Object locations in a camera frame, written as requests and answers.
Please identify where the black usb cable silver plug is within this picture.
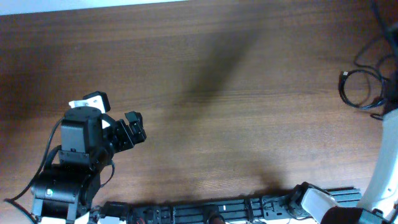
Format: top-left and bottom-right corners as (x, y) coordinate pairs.
(353, 0), (397, 81)

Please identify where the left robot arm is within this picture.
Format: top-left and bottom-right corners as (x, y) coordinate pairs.
(32, 106), (146, 223)

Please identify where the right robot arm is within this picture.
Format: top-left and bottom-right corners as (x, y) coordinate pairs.
(293, 109), (397, 224)

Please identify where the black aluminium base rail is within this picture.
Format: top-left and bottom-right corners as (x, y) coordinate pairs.
(90, 187), (364, 224)

